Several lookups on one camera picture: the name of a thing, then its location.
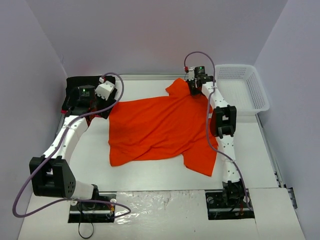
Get orange t shirt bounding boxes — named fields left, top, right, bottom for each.
left=108, top=78, right=218, bottom=177

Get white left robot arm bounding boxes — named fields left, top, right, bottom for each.
left=29, top=82, right=117, bottom=209

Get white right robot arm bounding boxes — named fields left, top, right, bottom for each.
left=184, top=66, right=241, bottom=207

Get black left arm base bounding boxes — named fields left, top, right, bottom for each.
left=67, top=191, right=118, bottom=224

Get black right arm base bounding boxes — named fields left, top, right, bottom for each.
left=205, top=190, right=255, bottom=221

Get black folded t shirt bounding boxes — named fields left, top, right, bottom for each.
left=61, top=75, right=116, bottom=112

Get white plastic basket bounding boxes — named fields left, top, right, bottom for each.
left=215, top=64, right=270, bottom=116

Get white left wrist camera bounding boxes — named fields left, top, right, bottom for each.
left=95, top=81, right=115, bottom=100

